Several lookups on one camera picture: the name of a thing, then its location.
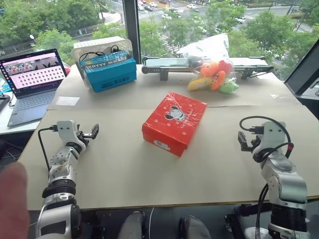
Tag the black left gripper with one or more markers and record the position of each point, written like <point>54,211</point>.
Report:
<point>83,139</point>

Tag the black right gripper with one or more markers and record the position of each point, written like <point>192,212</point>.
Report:
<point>255,143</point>

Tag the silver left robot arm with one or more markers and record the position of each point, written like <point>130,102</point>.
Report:
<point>61,169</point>

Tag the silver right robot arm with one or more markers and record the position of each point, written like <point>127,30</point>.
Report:
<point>284,179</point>

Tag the red gift box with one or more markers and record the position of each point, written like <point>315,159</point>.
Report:
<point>174,119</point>

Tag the white paper label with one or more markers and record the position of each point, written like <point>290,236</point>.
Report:
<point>67,100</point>

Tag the green plush toy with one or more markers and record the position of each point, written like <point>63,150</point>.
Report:
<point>229,87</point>

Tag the blue cardboard box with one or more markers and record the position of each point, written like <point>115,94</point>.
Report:
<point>112,73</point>

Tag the yellow plush toy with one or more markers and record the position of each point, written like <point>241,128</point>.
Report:
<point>199,83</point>

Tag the large brown cardboard sheet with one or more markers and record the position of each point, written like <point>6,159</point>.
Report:
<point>149,179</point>

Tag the red plush toy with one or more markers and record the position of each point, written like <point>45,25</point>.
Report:
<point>224,66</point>

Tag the grey open laptop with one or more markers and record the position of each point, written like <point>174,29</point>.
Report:
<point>32,79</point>

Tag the white plastic storage bin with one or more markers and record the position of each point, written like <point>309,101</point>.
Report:
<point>99,44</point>

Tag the black monitor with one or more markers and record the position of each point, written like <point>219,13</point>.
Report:
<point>302,74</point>

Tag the black flat device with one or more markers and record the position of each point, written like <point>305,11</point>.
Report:
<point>4,102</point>

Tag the black and silver conveyor device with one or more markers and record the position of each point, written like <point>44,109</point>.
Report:
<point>164,67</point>

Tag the dark grey rounded shape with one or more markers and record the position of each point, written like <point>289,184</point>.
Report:
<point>194,227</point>

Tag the clear plastic bag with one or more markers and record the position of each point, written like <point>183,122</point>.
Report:
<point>211,47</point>

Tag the blurred pink shape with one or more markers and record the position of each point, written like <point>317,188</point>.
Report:
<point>12,201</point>

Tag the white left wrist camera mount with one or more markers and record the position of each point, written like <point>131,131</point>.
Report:
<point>65,129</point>

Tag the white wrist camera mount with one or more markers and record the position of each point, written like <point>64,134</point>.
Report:
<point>272,134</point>
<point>65,129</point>

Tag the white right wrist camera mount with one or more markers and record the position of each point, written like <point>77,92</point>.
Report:
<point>272,134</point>

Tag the black metal frame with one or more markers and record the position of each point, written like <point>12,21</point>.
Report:
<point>236,219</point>

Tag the dark window post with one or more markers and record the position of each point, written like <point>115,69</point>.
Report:
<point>132,32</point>

